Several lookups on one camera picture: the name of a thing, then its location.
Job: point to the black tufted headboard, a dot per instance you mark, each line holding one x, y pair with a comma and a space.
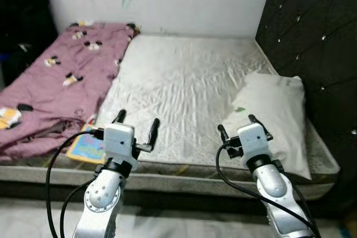
312, 26

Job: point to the beige quilted mattress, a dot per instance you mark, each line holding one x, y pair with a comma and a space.
178, 82

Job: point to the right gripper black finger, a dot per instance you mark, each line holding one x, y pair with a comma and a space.
254, 118
223, 135

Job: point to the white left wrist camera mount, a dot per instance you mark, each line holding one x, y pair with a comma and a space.
120, 143

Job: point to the white pillow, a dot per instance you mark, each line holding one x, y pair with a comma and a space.
273, 115

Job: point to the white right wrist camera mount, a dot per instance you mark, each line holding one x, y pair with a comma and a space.
254, 143

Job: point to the black bag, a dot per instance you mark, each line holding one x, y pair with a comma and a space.
22, 15

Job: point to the pink Mickey Mouse blanket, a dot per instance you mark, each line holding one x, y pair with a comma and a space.
44, 87

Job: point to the colourful children's book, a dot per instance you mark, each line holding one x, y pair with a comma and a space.
83, 149

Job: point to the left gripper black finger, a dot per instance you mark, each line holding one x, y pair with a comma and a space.
153, 133
120, 117

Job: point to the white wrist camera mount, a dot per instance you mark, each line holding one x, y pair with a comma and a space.
120, 143
254, 143

